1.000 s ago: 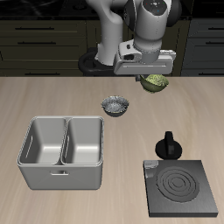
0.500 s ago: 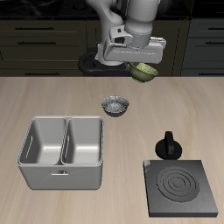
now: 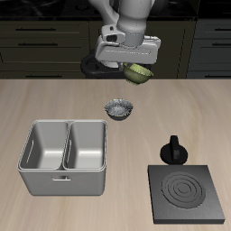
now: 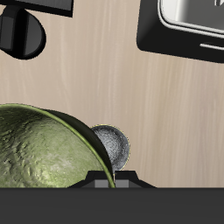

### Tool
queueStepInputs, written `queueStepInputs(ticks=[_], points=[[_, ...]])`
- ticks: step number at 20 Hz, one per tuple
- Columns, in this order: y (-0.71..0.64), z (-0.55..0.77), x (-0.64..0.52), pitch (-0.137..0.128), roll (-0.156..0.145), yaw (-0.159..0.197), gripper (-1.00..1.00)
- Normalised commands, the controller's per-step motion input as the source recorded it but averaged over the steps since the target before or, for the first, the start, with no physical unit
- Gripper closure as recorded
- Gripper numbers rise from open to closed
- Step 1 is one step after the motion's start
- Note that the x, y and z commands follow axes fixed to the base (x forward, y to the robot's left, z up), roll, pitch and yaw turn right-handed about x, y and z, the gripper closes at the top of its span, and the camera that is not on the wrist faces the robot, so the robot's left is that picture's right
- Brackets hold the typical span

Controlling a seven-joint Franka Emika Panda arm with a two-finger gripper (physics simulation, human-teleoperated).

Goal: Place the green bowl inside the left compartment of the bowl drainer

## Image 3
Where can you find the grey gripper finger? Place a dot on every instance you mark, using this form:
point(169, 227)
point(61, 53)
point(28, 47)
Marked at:
point(124, 66)

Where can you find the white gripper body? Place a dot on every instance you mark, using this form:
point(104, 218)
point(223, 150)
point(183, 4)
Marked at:
point(129, 54)

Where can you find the green bowl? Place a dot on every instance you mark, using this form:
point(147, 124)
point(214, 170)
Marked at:
point(136, 75)

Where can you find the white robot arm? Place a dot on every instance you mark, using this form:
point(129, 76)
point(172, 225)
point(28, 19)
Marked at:
point(132, 21)

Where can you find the small grey fluted dish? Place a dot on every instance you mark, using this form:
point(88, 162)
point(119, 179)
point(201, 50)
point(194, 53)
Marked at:
point(118, 109)

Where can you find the dark brown kitchen cupboards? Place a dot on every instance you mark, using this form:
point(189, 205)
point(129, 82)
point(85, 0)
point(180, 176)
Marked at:
point(45, 51)

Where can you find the dark grey drawer cabinet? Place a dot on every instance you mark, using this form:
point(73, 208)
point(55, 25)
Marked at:
point(210, 51)

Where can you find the black kitchen countertop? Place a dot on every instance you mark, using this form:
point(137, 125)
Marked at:
point(45, 9)

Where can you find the round black stove knob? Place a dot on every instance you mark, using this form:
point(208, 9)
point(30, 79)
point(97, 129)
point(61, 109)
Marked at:
point(173, 153)

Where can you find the white two-bin basket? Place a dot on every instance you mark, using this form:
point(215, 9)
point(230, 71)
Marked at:
point(63, 168)

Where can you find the dark grey stove plate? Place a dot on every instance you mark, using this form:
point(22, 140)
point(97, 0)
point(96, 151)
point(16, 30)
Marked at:
point(183, 192)

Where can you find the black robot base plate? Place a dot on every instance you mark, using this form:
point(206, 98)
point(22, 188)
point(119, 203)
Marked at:
point(88, 67)

